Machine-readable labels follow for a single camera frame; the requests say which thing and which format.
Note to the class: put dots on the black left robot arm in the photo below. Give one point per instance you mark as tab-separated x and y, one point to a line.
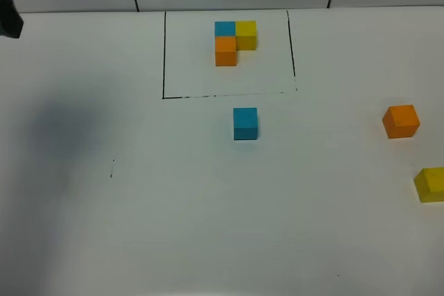
11	23

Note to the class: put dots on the orange template block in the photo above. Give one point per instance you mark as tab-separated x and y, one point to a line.
225	51

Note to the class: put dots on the blue template block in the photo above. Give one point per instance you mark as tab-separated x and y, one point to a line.
225	29

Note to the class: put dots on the yellow template block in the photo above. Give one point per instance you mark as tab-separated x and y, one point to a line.
246	35

